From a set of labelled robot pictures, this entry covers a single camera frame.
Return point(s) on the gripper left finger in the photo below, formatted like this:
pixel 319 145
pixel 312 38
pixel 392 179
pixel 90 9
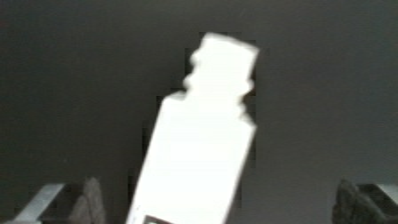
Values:
pixel 65 204

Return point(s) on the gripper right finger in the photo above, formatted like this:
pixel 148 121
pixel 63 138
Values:
pixel 367 203

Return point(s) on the white leg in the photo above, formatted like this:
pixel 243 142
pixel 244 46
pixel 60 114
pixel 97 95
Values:
pixel 202 139

